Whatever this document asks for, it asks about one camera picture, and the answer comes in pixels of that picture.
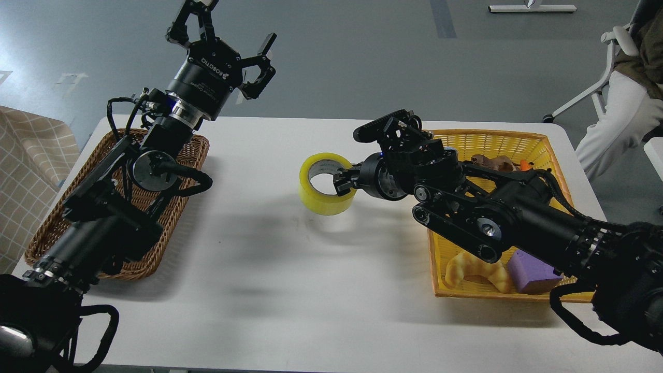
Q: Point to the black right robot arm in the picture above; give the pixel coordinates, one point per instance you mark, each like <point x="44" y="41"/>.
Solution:
<point x="617" y="295"/>

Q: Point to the toy croissant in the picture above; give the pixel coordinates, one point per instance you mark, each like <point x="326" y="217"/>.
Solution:
<point x="465" y="264"/>

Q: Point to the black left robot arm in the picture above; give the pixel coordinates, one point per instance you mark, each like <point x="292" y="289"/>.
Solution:
<point x="114" y="212"/>

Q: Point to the white office chair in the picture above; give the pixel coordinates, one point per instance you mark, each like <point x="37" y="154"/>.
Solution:
<point x="619" y="38"/>

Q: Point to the brown wicker basket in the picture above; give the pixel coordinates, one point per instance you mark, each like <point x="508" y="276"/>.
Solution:
<point x="53" y="227"/>

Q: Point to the yellow plastic basket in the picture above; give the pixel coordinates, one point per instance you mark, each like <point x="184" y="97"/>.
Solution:
<point x="517" y="146"/>

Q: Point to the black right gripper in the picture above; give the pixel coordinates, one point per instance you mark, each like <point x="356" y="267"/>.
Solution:
<point x="371" y="176"/>

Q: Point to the beige checkered cloth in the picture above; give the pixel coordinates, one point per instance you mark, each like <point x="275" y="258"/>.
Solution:
<point x="37" y="154"/>

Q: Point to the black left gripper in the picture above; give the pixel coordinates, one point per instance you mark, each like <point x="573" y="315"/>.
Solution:
<point x="207" y="77"/>

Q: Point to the brown toy lion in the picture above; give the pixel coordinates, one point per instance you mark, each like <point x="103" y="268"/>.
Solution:
<point x="499" y="163"/>

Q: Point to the yellow tape roll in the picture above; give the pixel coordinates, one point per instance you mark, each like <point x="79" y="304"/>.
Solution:
<point x="320" y="203"/>

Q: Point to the purple foam cube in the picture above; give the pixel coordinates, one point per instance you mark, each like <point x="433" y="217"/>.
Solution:
<point x="530" y="275"/>

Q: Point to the white stand base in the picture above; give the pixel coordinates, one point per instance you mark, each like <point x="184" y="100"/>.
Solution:
<point x="532" y="7"/>

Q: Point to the orange toy carrot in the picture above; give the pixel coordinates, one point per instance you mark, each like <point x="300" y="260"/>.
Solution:
<point x="525" y="165"/>

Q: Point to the seated person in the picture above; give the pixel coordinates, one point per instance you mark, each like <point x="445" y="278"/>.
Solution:
<point x="634" y="106"/>

